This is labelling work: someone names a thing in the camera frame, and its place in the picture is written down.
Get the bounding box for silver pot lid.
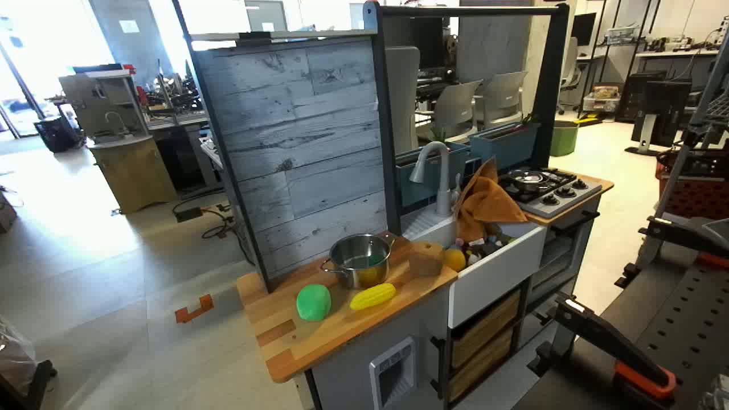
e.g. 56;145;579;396
511;169;547;186

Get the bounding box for open silver pot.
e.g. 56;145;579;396
317;232;399;292

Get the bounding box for small silver lidded pot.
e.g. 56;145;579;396
508;175;550;193

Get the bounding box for grey wood-print backdrop panel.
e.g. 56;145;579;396
191;31;397;292

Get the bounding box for grey toy faucet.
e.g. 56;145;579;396
408;138;455;218

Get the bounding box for yellow toy corn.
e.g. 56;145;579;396
348;281;399;314

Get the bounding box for yellow toy lemon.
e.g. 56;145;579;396
443;246;468;273

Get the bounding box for green round toy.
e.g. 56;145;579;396
294;282;336;323

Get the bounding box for orange cloth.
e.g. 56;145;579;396
453;158;530;246

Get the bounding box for toy kitchen cabinet wooden counter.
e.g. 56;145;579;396
235;169;618;410

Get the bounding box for grey office chair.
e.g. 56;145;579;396
479;68;528;128
430;78;484;144

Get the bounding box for blue box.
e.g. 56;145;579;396
395;121;542;211

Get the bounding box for white sink basin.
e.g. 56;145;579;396
405;211;550;330

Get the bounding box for black toy stove top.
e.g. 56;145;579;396
497;167;602;223

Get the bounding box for green bin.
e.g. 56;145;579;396
550;121;582;159

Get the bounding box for beige toy kitchen unit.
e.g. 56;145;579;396
59;68;179;216

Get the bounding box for black bag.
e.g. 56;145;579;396
31;113;85;154

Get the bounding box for black perforated table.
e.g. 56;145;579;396
514;258;729;410

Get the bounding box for black window frame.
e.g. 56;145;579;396
370;2;572;234

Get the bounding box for black floor cables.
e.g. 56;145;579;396
170;199;240;244

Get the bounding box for orange bracket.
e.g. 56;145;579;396
174;292;217;326

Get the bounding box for black clamp orange handle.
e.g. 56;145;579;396
553;294;678;405

